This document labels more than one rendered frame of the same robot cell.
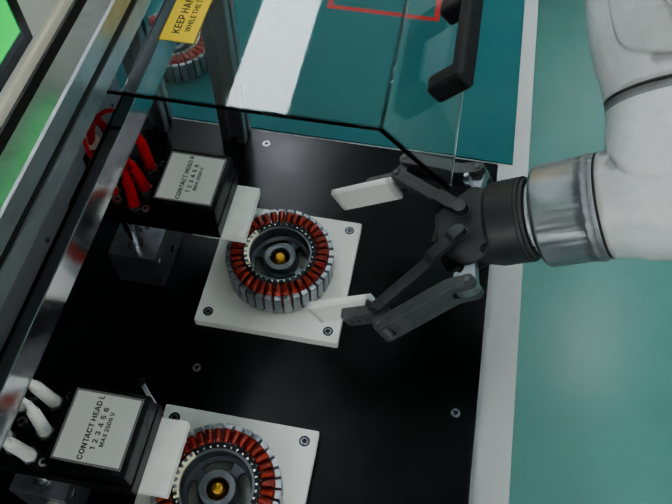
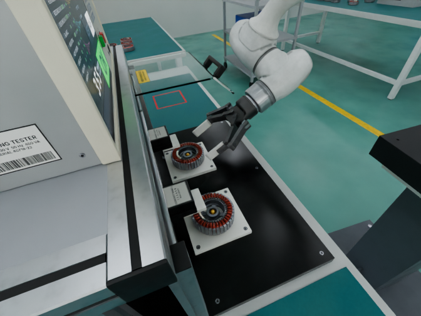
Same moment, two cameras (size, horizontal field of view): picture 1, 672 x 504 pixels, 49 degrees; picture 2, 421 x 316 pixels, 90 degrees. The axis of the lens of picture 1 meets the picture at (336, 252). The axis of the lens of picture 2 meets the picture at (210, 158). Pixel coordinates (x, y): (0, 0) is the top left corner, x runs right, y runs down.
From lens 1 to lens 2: 0.31 m
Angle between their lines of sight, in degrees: 22
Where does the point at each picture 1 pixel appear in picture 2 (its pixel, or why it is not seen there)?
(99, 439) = (178, 196)
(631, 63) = (256, 53)
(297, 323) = (202, 168)
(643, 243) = (282, 89)
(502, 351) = (255, 153)
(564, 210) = (260, 91)
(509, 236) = (250, 106)
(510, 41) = (207, 99)
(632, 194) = (274, 78)
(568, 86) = not seen: hidden behind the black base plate
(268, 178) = not seen: hidden behind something
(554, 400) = not seen: hidden behind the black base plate
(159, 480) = (201, 204)
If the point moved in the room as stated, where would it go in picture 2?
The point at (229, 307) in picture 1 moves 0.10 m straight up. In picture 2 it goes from (180, 173) to (175, 150)
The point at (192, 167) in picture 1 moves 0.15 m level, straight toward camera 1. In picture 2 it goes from (155, 131) to (190, 151)
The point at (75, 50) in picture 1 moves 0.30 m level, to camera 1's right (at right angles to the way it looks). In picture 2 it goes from (124, 76) to (239, 45)
